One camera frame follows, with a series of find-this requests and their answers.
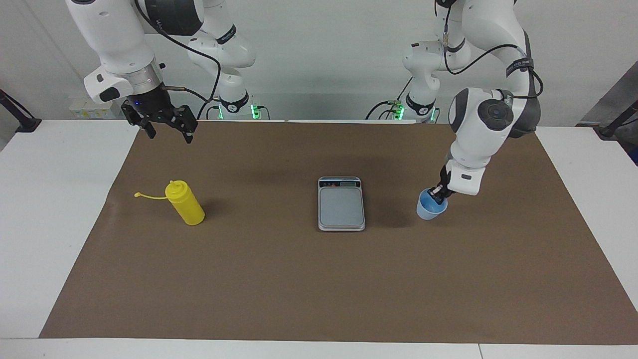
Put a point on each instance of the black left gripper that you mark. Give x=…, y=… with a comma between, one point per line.
x=445, y=177

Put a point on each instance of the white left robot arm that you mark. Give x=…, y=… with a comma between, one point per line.
x=478, y=139

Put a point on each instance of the yellow squeeze bottle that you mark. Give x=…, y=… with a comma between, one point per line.
x=187, y=207

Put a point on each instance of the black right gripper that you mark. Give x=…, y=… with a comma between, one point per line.
x=147, y=107

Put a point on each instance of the white power strip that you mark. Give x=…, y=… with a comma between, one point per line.
x=89, y=107

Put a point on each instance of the brown paper mat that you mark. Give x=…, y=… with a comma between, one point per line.
x=319, y=289

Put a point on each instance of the black stand pole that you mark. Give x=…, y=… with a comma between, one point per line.
x=22, y=121
x=615, y=124

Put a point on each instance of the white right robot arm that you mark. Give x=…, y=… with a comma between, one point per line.
x=114, y=40

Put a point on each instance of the silver digital kitchen scale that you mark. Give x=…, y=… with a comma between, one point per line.
x=341, y=214

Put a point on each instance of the light blue plastic cup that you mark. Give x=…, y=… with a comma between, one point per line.
x=429, y=210

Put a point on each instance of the grey panel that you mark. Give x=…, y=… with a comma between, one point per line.
x=618, y=94

